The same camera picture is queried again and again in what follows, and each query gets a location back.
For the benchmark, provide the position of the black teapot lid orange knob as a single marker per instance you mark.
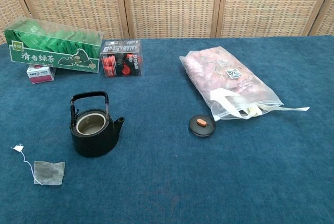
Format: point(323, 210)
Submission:
point(202, 130)

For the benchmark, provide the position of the green tea box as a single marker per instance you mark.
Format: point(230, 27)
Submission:
point(52, 59)

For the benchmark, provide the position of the small white pink box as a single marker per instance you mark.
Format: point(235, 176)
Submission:
point(39, 76)

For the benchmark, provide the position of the woven wooden folding screen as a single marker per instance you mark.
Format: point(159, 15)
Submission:
point(169, 4)

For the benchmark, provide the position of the blue table cloth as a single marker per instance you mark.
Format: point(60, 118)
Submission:
point(182, 182)

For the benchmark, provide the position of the translucent bag pink contents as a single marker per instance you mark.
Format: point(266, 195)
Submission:
point(221, 72)

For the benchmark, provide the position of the clear box red black capsules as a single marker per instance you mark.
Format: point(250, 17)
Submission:
point(121, 62)

